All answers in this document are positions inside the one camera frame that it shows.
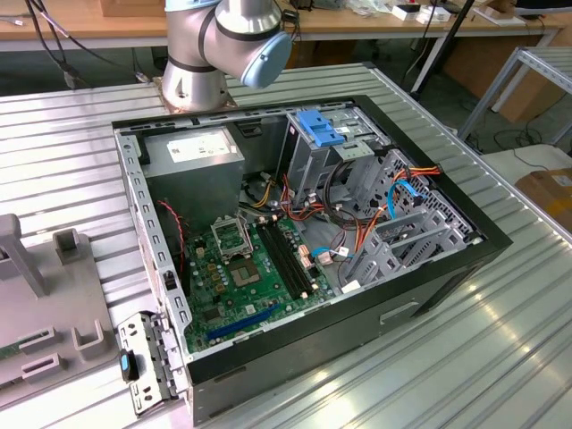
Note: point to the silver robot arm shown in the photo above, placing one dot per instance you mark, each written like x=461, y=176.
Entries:
x=192, y=89

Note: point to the grey metal disk bay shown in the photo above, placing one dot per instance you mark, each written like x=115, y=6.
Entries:
x=377, y=263

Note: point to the black RAM slot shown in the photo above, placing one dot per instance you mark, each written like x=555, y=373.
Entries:
x=296, y=259
x=290, y=259
x=283, y=259
x=276, y=259

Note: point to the grey optical drive cage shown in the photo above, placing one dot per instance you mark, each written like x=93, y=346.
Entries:
x=308, y=165

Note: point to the CPU socket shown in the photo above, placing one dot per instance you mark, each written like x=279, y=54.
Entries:
x=245, y=275

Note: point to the green motherboard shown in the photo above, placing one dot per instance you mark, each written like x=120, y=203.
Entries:
x=268, y=290

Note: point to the blue plastic drive latch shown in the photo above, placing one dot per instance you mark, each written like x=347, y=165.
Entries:
x=319, y=127

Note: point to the grey power supply unit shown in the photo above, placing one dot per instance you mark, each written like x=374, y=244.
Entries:
x=192, y=179

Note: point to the blue expansion slot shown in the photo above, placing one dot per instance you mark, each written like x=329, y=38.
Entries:
x=243, y=322

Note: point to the black open PC case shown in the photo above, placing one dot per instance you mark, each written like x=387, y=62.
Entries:
x=313, y=348

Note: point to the blue black clip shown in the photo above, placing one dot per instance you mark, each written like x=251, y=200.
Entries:
x=132, y=366

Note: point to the grey parts rack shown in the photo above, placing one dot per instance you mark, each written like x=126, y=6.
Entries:
x=67, y=295

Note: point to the small white box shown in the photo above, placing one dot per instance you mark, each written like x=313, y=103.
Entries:
x=404, y=13
x=435, y=15

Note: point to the black stand pole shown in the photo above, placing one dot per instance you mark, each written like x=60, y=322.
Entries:
x=446, y=40

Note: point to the large brown cardboard box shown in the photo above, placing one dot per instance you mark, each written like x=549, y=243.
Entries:
x=473, y=62

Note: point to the printed cardboard box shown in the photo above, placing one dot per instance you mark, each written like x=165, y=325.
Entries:
x=545, y=192

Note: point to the cardboard box on desk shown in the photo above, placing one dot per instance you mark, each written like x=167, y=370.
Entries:
x=129, y=6

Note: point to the wooden desk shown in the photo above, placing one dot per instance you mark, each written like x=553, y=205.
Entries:
x=89, y=22

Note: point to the small tan box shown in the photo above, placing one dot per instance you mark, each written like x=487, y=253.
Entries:
x=496, y=15

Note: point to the green RAM stick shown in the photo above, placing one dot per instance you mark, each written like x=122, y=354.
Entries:
x=9, y=351

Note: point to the silver card retention bracket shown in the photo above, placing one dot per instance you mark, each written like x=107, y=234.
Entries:
x=142, y=324

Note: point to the grey metal frame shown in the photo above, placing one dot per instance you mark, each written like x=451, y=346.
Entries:
x=490, y=91

